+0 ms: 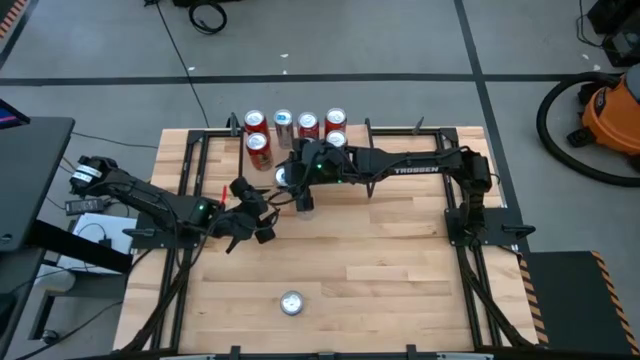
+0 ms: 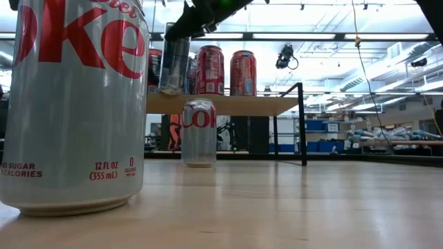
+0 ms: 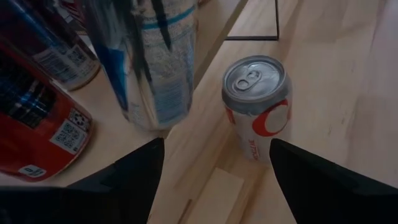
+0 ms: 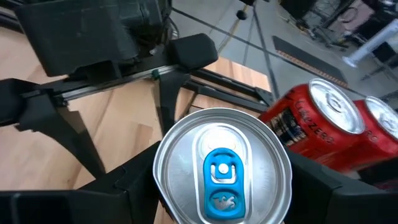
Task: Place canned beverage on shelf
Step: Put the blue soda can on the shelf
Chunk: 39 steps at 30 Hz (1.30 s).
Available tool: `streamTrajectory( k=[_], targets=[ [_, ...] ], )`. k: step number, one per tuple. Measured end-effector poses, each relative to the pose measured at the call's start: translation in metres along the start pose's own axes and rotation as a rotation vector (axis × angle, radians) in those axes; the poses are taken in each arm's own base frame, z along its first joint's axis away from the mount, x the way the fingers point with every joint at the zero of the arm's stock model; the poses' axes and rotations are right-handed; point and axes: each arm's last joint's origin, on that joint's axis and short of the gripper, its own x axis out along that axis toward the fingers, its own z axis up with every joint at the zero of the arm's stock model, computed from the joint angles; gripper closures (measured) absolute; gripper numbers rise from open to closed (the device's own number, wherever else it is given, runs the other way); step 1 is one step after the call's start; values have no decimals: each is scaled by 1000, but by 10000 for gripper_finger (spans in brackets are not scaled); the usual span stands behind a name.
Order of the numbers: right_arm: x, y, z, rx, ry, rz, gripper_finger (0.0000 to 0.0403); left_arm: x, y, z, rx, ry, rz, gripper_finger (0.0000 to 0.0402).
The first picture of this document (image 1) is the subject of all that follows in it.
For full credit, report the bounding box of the black desk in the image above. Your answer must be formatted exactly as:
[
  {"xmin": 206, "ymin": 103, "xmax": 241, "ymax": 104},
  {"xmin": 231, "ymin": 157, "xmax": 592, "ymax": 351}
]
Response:
[{"xmin": 0, "ymin": 117, "xmax": 76, "ymax": 254}]

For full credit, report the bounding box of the black equipment case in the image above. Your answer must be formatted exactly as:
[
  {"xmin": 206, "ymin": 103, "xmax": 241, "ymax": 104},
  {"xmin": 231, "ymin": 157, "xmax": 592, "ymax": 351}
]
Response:
[{"xmin": 577, "ymin": 0, "xmax": 640, "ymax": 69}]

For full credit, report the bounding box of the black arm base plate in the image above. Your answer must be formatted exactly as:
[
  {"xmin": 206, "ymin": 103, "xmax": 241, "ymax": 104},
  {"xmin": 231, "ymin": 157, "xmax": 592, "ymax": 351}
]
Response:
[
  {"xmin": 444, "ymin": 207, "xmax": 536, "ymax": 247},
  {"xmin": 123, "ymin": 209, "xmax": 204, "ymax": 250}
]

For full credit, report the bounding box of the slim silver energy drink can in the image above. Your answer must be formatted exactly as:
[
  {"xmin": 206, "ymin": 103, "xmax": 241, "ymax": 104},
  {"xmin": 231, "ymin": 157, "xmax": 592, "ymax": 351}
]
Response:
[{"xmin": 272, "ymin": 108, "xmax": 296, "ymax": 150}]

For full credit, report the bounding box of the black power adapter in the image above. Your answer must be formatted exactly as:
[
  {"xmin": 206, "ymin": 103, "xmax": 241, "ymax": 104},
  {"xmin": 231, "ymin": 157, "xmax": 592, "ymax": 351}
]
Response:
[{"xmin": 64, "ymin": 197, "xmax": 106, "ymax": 217}]

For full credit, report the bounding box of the black hazard-striped floor mat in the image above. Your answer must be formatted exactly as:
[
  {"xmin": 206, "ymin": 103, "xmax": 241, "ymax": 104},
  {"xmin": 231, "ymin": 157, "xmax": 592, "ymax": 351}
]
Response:
[
  {"xmin": 519, "ymin": 249, "xmax": 640, "ymax": 357},
  {"xmin": 0, "ymin": 0, "xmax": 29, "ymax": 40}
]

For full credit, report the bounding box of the wooden shelf with black legs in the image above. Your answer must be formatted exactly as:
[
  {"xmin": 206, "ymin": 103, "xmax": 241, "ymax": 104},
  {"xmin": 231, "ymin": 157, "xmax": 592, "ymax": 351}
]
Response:
[{"xmin": 238, "ymin": 117, "xmax": 379, "ymax": 200}]

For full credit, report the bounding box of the black cable bundle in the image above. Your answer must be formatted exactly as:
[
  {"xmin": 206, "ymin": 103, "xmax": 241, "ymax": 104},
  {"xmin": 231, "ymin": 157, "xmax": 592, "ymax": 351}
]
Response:
[
  {"xmin": 122, "ymin": 248, "xmax": 194, "ymax": 351},
  {"xmin": 457, "ymin": 245, "xmax": 532, "ymax": 349}
]

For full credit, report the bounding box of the orange soda can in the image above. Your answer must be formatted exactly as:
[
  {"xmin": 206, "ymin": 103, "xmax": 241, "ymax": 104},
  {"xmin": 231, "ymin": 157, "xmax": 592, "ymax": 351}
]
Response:
[
  {"xmin": 323, "ymin": 107, "xmax": 349, "ymax": 135},
  {"xmin": 324, "ymin": 129, "xmax": 350, "ymax": 150}
]

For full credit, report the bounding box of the black aluminium table frame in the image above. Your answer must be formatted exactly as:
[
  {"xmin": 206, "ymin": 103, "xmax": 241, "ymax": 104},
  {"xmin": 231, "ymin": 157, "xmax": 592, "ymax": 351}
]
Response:
[{"xmin": 119, "ymin": 113, "xmax": 541, "ymax": 360}]

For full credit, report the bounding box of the coiled black cable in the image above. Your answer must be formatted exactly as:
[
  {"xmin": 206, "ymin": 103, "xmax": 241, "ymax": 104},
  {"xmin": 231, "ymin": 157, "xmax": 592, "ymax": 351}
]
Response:
[{"xmin": 188, "ymin": 1, "xmax": 229, "ymax": 36}]

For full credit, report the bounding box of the silver Diet Coke can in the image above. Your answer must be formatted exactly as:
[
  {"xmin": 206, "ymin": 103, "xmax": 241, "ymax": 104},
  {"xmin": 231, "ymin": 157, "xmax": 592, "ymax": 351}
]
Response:
[{"xmin": 278, "ymin": 290, "xmax": 305, "ymax": 317}]

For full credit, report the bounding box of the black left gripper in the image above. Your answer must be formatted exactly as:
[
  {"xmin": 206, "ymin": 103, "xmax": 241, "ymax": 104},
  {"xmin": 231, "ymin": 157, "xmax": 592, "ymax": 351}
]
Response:
[{"xmin": 213, "ymin": 175, "xmax": 277, "ymax": 255}]

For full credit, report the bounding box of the computer monitor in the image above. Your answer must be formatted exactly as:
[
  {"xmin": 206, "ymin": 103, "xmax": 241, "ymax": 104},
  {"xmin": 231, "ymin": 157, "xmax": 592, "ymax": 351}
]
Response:
[{"xmin": 0, "ymin": 98, "xmax": 31, "ymax": 130}]

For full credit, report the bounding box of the long black floor cable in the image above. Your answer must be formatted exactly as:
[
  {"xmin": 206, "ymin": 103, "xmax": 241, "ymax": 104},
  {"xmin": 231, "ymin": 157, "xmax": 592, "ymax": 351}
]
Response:
[{"xmin": 152, "ymin": 0, "xmax": 211, "ymax": 129}]

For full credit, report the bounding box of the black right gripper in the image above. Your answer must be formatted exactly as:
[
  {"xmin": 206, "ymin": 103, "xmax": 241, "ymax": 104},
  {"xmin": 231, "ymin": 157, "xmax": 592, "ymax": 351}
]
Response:
[{"xmin": 286, "ymin": 138, "xmax": 347, "ymax": 213}]

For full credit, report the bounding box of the red Coca-Cola Zero can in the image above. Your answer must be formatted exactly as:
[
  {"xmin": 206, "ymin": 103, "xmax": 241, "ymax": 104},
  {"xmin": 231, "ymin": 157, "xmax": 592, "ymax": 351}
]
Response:
[{"xmin": 245, "ymin": 132, "xmax": 275, "ymax": 172}]

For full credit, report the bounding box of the red soda can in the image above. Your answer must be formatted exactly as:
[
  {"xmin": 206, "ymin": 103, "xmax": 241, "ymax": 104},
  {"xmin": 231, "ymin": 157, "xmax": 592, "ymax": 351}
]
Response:
[
  {"xmin": 296, "ymin": 111, "xmax": 321, "ymax": 141},
  {"xmin": 243, "ymin": 109, "xmax": 270, "ymax": 137}
]

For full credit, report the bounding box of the white box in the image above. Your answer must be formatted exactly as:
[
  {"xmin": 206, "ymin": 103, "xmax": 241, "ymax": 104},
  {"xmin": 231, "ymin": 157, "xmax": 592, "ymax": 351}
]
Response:
[{"xmin": 57, "ymin": 212, "xmax": 137, "ymax": 276}]

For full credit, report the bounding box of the orange shop vacuum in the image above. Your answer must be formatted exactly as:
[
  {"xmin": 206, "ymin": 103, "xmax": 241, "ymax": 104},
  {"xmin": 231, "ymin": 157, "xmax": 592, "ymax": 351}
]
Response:
[
  {"xmin": 567, "ymin": 63, "xmax": 640, "ymax": 171},
  {"xmin": 534, "ymin": 70, "xmax": 640, "ymax": 189}
]

